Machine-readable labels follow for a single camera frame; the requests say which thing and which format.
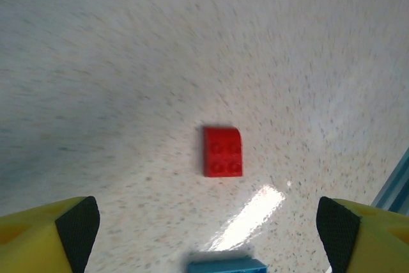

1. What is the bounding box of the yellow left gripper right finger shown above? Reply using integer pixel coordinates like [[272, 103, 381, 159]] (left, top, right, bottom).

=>
[[315, 196, 409, 273]]

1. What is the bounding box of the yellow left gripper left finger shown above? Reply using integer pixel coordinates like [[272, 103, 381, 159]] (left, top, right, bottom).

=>
[[0, 195, 101, 273]]

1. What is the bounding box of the blue hollow-underside long lego brick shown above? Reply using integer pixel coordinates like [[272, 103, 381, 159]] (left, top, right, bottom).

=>
[[184, 252, 268, 273]]

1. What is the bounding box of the red curved lego brick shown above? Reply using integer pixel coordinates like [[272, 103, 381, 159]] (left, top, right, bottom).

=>
[[202, 125, 244, 178]]

